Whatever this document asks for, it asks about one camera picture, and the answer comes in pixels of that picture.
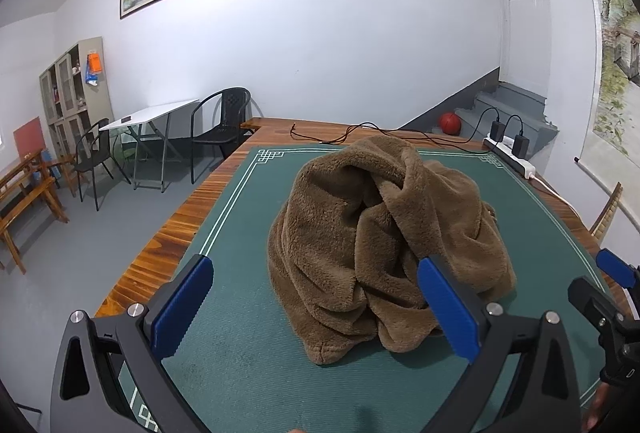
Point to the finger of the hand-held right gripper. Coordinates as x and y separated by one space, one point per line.
615 265
595 305

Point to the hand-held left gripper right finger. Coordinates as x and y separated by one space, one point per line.
450 308

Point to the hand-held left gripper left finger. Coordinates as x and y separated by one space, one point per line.
180 308

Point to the brown fleece sweater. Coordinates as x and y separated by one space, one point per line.
340 238

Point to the person's right hand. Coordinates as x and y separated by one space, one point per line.
596 408

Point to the wooden chair back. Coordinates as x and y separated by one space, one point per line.
606 213

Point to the green table mat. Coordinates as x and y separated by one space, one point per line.
240 363

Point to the white power strip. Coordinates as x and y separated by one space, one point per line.
520 165

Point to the black power adapter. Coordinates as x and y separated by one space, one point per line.
521 147
497 131

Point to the black metal chair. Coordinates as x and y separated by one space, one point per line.
231 105
97 153

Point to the hanging scroll painting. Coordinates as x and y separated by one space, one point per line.
617 88

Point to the red basketball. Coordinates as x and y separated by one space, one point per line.
450 123

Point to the wooden bench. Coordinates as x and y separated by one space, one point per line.
30 193

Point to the grey concrete steps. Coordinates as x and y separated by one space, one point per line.
510 108

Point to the white folding table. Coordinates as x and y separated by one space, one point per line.
155 112

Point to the grey glass-door cabinet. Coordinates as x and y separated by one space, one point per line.
95 105

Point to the red board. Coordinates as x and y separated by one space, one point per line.
29 138

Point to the orange and blue packet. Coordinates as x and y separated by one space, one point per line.
93 68

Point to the white door with transom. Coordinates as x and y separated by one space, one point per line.
522 13

